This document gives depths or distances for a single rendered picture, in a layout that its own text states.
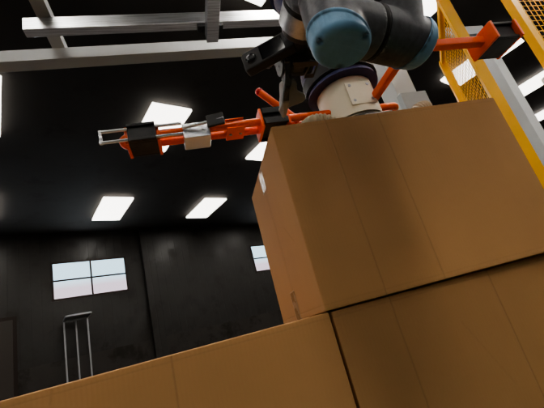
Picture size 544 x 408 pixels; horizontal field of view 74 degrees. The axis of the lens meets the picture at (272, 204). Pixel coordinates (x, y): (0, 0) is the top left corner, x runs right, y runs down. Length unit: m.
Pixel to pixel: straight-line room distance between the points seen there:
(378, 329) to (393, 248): 0.16
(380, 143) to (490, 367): 0.49
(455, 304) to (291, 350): 0.34
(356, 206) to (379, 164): 0.12
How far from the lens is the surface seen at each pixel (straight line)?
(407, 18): 0.68
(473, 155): 0.97
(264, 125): 0.98
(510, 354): 0.87
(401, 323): 0.75
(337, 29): 0.57
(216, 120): 0.96
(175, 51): 3.68
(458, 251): 0.84
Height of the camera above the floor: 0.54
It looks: 19 degrees up
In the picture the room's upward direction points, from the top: 15 degrees counter-clockwise
